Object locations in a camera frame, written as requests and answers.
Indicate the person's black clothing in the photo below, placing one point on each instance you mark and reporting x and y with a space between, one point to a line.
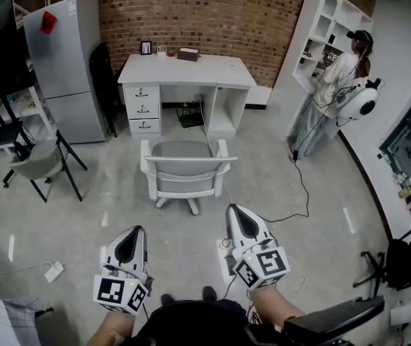
198 323

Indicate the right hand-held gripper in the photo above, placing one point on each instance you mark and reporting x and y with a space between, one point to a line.
270 261

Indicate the white power strip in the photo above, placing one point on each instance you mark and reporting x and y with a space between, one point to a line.
223 265
54 272

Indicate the silver refrigerator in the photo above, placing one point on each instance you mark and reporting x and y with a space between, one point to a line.
68 67

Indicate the grey chair with black legs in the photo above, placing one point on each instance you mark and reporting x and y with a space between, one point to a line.
36 160

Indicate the white bookshelf cabinet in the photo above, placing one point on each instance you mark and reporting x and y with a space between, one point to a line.
299 49

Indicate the black television stand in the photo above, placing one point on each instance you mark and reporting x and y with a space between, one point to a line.
5 132

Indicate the white grey office chair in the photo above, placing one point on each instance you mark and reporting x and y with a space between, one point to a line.
187 184

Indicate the white desk with drawers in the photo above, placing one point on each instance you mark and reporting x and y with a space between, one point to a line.
191 70

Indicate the person's right shoe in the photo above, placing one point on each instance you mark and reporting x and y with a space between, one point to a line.
210 294

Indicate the red paper decoration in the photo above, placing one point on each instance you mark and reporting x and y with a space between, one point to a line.
48 23

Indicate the brown tissue box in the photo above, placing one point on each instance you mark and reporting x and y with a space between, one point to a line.
188 54

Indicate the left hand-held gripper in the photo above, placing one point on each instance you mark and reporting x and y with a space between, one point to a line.
111 290

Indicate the person's left forearm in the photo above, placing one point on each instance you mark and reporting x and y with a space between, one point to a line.
108 326

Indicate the person's right forearm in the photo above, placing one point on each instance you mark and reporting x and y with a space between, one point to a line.
270 305

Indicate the white pen holder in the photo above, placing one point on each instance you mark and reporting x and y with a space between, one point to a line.
161 52

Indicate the black picture frame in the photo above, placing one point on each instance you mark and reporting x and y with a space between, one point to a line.
146 48

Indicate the white drawer with black handle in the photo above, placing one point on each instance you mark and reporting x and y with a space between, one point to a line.
143 111
142 94
145 126

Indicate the black folding chair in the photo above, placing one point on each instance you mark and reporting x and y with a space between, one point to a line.
101 74

